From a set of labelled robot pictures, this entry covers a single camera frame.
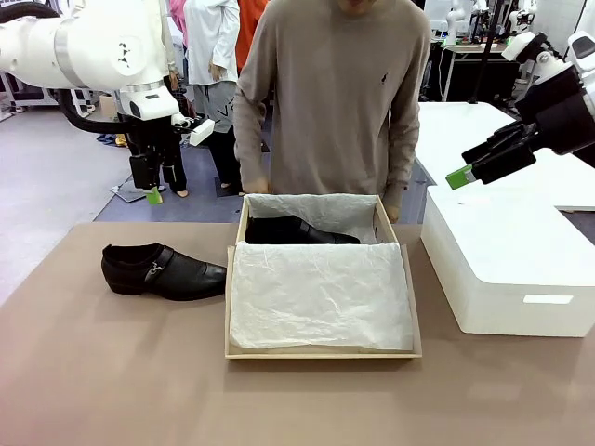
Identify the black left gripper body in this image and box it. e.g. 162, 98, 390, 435
121, 113, 183, 163

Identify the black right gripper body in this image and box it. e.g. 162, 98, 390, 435
515, 63, 595, 157

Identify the black leather buckle shoe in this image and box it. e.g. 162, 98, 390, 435
100, 243, 228, 302
244, 214, 364, 246

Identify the white tissue paper sheet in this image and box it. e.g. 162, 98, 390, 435
229, 193, 416, 352

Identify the person's left forearm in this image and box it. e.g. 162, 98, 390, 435
380, 104, 420, 196

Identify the person's right forearm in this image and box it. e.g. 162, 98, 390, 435
232, 87, 270, 185

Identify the brown cardboard shoe box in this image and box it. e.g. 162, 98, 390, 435
224, 192, 423, 361

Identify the person's right hand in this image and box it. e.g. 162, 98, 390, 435
241, 173, 274, 196

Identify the person's left hand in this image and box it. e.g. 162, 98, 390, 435
382, 184, 403, 225

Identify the grey flat floor board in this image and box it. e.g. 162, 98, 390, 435
110, 181, 167, 204

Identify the pile of clothes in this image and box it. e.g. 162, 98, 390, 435
96, 132, 129, 149

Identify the black tripod pole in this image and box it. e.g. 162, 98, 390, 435
468, 0, 507, 105

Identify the wooden top desk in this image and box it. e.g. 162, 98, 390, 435
438, 40, 522, 103

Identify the bystander in white shirt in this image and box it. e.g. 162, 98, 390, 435
183, 0, 248, 190

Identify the white plastic bin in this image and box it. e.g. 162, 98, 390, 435
419, 184, 595, 339

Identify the bystander in pink top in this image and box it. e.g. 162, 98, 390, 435
167, 0, 190, 48

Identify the bystander in orange top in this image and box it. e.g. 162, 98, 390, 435
235, 0, 271, 74

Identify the person in beige sweater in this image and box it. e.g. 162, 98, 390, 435
231, 0, 433, 224

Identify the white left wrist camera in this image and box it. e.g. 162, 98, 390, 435
170, 113, 217, 147

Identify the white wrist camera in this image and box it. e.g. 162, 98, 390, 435
170, 113, 217, 147
501, 31, 571, 78

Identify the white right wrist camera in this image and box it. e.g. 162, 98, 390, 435
501, 31, 571, 78

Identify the white frame workbench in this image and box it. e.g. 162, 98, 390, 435
0, 69, 101, 123

